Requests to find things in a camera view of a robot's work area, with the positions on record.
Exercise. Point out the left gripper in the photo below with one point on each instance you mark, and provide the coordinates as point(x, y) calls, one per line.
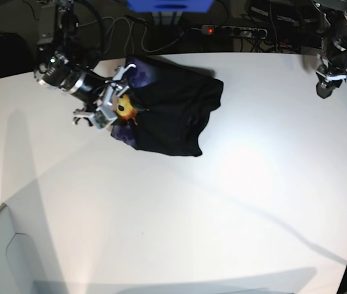
point(330, 77)

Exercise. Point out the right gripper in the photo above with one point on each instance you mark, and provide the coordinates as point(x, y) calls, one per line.
point(97, 91)

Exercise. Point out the black T-shirt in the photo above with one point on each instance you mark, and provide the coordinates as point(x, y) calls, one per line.
point(167, 106)

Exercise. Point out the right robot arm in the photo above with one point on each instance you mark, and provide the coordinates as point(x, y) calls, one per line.
point(60, 55)

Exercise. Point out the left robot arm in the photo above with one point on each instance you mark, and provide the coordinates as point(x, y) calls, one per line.
point(333, 56)

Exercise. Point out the blue box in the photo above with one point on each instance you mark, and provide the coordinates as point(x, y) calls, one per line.
point(198, 6)

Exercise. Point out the grey power strip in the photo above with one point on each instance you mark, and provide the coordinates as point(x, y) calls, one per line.
point(234, 31)

